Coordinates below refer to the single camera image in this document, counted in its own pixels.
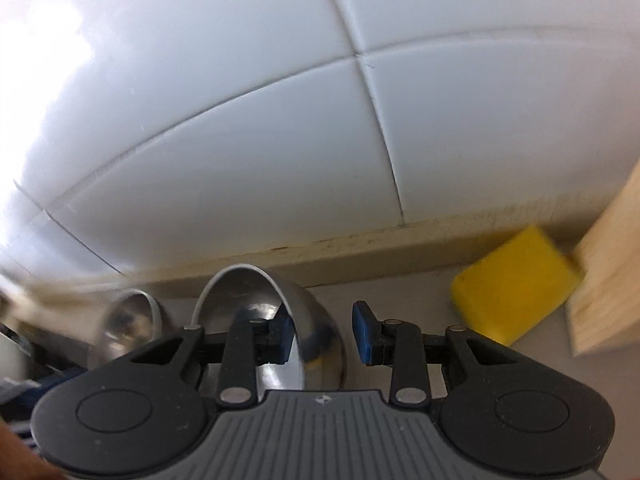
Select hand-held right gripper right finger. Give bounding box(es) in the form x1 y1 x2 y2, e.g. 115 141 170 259
352 301 522 408

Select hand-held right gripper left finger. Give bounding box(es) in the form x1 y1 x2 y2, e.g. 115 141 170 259
127 305 296 408

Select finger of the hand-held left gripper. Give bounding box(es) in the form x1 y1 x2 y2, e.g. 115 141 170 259
0 367 89 411

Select large steel bowl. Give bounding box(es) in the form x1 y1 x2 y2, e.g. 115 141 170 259
191 263 349 392

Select person's left forearm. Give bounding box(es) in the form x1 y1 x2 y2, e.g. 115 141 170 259
0 419 57 480

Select yellow sponge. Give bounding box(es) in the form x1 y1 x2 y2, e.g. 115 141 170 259
449 224 584 348

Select wooden knife block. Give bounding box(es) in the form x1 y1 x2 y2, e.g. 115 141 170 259
564 159 640 359

